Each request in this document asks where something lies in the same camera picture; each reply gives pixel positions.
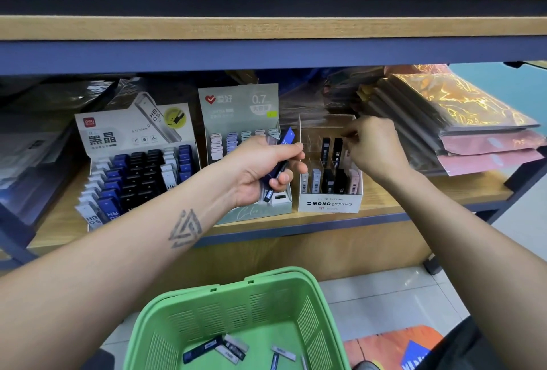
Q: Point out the person's right hand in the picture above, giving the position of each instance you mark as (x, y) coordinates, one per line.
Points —
(376, 148)

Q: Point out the pile of lead cases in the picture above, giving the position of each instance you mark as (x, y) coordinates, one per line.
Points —
(218, 348)

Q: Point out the stack of wrapped paper packs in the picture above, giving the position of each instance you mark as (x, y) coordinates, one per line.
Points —
(34, 156)

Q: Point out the colourful printed mat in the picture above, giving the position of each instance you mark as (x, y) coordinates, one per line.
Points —
(389, 344)

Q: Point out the clear plastic display box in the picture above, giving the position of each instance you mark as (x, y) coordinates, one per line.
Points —
(329, 205)

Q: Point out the grey sneaker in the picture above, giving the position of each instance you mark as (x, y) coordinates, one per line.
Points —
(367, 365)

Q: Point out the person's left forearm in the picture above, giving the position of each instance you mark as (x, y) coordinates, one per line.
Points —
(94, 288)

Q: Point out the person's right forearm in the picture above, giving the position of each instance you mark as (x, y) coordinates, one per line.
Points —
(479, 263)

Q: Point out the person's left hand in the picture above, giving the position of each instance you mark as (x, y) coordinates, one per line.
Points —
(252, 169)

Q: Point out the green plastic basket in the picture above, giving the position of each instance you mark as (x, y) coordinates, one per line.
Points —
(162, 323)

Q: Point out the white display box red label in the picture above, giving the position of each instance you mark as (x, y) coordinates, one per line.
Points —
(111, 130)

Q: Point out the pale green display box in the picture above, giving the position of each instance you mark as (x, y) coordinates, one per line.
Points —
(231, 105)

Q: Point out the dark plastic-wrapped packs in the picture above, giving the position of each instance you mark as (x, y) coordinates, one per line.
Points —
(453, 113)

